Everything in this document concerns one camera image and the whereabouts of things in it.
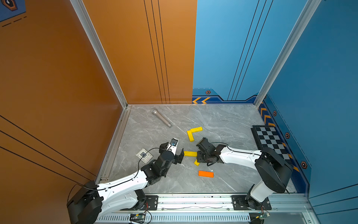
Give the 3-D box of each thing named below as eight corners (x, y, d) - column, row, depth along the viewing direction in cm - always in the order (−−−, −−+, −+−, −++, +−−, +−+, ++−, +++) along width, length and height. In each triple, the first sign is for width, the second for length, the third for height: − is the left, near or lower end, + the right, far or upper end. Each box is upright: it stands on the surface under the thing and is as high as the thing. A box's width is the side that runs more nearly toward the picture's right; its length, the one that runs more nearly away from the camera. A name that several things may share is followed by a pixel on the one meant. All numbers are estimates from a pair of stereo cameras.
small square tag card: (137, 156, 93) (136, 154, 91) (143, 149, 96) (142, 148, 94) (146, 163, 90) (145, 162, 88) (152, 156, 93) (151, 154, 91)
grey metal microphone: (153, 113, 117) (152, 110, 115) (156, 111, 119) (155, 108, 116) (170, 128, 107) (169, 125, 105) (173, 125, 109) (172, 123, 106)
